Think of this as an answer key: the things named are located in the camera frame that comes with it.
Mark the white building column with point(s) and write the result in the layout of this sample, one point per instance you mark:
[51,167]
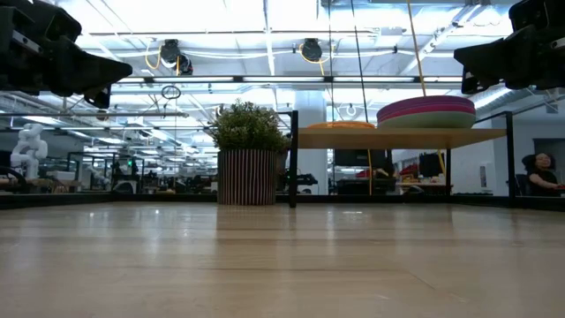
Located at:
[311,106]

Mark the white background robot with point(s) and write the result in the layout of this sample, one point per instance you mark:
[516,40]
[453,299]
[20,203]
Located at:
[30,148]

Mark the pale grey-green opaque plate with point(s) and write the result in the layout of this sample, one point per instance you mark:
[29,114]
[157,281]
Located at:
[426,122]

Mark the black workstation frame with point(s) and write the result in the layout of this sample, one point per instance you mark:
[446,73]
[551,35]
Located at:
[106,172]

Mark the orange transparent plate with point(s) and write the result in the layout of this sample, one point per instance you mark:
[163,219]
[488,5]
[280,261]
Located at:
[342,125]

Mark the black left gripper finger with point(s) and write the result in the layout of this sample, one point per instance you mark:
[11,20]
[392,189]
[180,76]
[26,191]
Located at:
[102,98]
[88,68]

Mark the silver ventilation duct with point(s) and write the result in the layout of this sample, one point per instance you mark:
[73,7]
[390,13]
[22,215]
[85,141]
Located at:
[490,100]

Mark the black metal table frame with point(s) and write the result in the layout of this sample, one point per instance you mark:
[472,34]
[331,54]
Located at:
[132,201]

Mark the person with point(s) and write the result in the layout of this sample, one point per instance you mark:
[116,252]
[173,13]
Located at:
[540,176]

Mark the striped plant pot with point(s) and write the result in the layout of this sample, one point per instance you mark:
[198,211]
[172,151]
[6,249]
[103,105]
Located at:
[247,176]

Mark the long ceiling light bar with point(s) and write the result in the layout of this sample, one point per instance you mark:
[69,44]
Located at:
[282,79]

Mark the green artificial plant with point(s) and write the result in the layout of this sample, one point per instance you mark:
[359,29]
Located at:
[247,128]

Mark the black background monitor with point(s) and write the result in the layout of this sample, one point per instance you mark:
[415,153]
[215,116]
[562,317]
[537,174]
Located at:
[359,158]
[430,164]

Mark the wooden shelf with black frame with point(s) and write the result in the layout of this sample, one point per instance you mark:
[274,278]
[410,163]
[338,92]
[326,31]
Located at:
[397,138]

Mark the purple opaque plate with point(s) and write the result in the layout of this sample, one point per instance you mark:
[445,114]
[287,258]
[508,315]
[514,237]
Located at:
[426,101]

